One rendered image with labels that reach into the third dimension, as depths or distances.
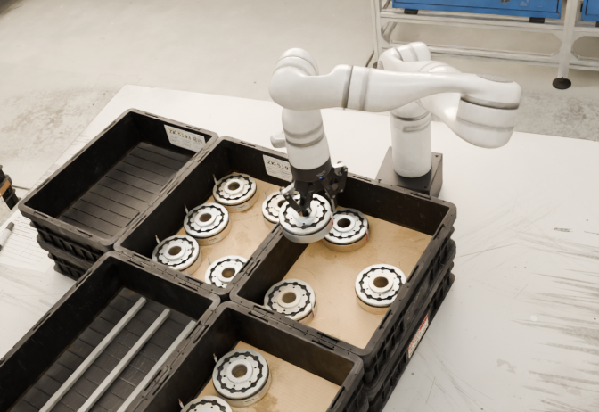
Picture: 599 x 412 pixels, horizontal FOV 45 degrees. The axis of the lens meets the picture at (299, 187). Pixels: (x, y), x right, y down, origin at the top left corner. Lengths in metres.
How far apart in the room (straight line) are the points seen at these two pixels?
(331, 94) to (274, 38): 2.73
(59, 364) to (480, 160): 1.12
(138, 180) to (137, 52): 2.27
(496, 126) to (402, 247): 0.46
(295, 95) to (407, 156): 0.59
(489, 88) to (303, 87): 0.28
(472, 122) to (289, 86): 0.29
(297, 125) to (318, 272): 0.40
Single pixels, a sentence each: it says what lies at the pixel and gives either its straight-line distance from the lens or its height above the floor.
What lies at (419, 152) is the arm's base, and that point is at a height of 0.87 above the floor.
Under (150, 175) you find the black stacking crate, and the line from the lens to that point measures 1.83.
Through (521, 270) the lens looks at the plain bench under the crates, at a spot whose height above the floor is 0.70.
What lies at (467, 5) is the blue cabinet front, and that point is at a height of 0.36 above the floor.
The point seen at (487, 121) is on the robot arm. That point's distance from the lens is 1.14.
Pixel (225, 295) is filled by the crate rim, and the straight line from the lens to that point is 1.37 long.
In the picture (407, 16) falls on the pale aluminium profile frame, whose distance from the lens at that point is 3.31.
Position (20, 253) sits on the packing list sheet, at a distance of 1.97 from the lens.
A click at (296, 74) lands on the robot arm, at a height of 1.34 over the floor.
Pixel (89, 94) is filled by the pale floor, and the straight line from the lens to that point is 3.82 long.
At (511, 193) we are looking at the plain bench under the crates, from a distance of 1.82.
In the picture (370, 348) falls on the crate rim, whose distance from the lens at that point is 1.25.
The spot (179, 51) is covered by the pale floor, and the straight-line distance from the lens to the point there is 3.94.
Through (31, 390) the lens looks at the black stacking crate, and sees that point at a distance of 1.51.
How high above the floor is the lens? 1.96
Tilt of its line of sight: 42 degrees down
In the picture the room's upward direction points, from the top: 11 degrees counter-clockwise
